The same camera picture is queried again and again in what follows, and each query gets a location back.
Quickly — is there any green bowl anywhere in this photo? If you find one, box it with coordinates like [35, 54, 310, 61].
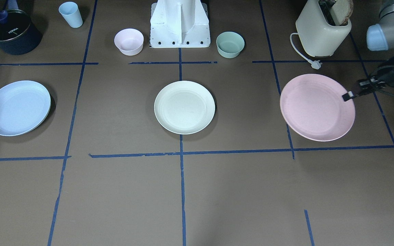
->
[216, 31, 245, 59]

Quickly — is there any dark blue pot with lid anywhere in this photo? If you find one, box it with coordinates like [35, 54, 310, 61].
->
[0, 0, 43, 55]

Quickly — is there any light blue plate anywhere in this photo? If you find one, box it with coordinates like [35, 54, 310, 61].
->
[0, 80, 51, 136]

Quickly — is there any pink plate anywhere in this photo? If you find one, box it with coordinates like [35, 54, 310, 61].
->
[280, 74, 356, 142]

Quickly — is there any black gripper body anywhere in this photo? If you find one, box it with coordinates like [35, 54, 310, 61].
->
[356, 60, 394, 96]

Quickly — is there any cream toaster with bread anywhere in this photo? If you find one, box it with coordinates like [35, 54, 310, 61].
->
[295, 0, 353, 57]

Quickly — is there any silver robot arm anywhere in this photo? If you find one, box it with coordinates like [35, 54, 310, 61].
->
[342, 0, 394, 101]

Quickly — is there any pink bowl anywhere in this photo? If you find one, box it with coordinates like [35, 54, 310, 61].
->
[114, 28, 144, 56]

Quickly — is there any white toaster power cable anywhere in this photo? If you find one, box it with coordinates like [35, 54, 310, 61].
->
[290, 33, 322, 70]

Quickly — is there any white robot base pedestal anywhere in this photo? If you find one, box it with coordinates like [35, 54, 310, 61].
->
[149, 0, 211, 49]

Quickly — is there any light blue cup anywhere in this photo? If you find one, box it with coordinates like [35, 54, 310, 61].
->
[59, 1, 83, 28]

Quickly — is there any cream white plate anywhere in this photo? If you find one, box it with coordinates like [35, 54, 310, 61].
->
[154, 81, 216, 135]

